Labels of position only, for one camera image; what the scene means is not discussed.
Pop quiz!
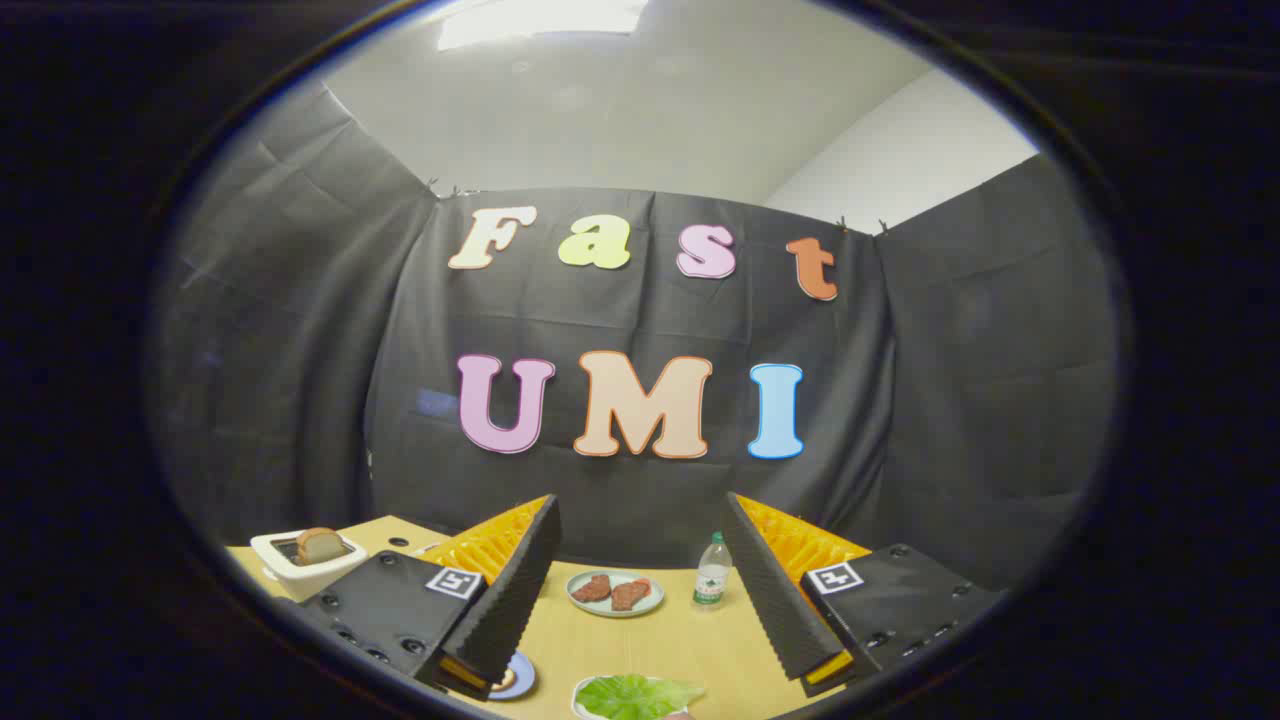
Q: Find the clear plastic water bottle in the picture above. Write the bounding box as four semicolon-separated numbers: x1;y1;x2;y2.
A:
694;532;734;607

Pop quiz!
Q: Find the pale green plate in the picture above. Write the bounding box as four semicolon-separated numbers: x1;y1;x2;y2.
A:
566;570;665;619

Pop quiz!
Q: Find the blue plate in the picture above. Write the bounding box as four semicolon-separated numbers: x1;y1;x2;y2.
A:
488;650;537;701

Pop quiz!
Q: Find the black backdrop cloth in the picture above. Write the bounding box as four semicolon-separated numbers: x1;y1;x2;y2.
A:
150;85;1121;591

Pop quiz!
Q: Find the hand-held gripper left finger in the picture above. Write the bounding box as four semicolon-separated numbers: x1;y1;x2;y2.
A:
298;494;563;701

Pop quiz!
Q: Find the ceiling light panel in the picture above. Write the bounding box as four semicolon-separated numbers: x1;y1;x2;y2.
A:
437;0;649;51

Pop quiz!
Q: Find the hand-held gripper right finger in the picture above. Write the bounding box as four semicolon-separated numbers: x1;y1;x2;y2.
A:
722;492;1006;698

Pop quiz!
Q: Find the green lettuce leaf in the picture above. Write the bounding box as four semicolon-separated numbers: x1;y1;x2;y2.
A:
576;675;706;720

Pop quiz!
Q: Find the white square plate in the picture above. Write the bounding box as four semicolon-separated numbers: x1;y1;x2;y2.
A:
571;675;701;720

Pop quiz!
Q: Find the plain white bread slice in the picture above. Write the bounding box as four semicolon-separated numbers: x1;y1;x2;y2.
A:
297;527;346;566

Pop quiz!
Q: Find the white toaster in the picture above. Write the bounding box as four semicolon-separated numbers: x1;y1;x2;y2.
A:
250;528;369;602

